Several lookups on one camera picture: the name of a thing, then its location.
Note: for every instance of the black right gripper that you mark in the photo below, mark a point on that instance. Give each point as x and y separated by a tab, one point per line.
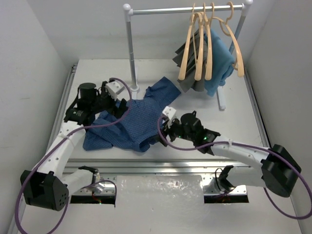
167	128

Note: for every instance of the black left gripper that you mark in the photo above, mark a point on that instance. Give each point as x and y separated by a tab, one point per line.
116	107

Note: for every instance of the blue plaid shirt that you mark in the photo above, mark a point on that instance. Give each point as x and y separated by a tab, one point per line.
137	130

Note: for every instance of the beige hanger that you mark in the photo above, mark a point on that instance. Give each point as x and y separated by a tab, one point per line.
238	64
183	67
199	17
207	23

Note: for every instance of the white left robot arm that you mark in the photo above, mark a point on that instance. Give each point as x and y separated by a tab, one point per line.
45	186

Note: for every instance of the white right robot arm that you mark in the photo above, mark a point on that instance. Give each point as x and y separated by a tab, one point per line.
271	168

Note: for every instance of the grey hanging garment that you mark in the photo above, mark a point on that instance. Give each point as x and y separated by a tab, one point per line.
189	82

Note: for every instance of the light blue hanging garment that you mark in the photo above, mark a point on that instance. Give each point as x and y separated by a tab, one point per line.
222	65

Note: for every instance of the metal clothes rack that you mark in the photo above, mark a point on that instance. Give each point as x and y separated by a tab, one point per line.
129	12

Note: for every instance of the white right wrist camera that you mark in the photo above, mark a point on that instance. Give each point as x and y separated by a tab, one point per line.
169	113

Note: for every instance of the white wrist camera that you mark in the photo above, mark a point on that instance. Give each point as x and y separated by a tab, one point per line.
114	88
169	113

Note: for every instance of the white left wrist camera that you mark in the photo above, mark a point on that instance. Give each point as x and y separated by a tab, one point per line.
114	88

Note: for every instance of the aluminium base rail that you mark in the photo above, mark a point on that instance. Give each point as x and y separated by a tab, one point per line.
238	122

